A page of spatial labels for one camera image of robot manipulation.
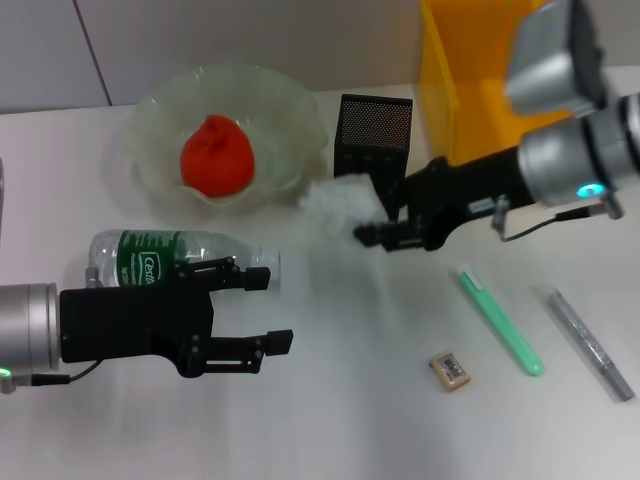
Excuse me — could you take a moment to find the yellow plastic bin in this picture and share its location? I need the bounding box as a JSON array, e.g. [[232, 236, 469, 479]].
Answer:
[[418, 0, 574, 167]]

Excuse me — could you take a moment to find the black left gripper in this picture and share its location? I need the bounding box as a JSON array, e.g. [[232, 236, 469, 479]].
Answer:
[[58, 255, 294, 380]]

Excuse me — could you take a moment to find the clear green-label water bottle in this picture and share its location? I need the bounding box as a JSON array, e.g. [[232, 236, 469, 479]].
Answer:
[[88, 228, 282, 292]]

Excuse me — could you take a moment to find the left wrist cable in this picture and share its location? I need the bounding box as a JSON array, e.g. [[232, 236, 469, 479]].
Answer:
[[0, 359, 102, 397]]

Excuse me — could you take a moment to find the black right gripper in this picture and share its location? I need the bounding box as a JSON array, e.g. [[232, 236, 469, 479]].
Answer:
[[353, 143, 535, 254]]

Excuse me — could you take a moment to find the white paper ball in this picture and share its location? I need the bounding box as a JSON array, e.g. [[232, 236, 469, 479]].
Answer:
[[296, 171, 390, 235]]

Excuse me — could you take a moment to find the beige barcode eraser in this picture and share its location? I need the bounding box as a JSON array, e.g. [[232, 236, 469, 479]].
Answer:
[[428, 350, 473, 393]]

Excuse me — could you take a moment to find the grey marker pen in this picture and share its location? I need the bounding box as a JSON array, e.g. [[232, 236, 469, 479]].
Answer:
[[546, 288, 638, 403]]

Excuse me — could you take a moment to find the black mesh pen holder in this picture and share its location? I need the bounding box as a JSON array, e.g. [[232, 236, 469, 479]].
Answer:
[[331, 92, 415, 222]]

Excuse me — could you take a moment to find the green glass fruit bowl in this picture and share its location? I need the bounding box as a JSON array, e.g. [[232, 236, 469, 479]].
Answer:
[[127, 61, 332, 217]]

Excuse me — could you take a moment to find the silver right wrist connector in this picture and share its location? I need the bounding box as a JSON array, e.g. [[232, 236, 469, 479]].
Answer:
[[492, 194, 512, 234]]

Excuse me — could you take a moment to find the red soft ball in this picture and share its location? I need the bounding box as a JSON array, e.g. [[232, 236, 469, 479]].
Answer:
[[180, 113, 257, 201]]

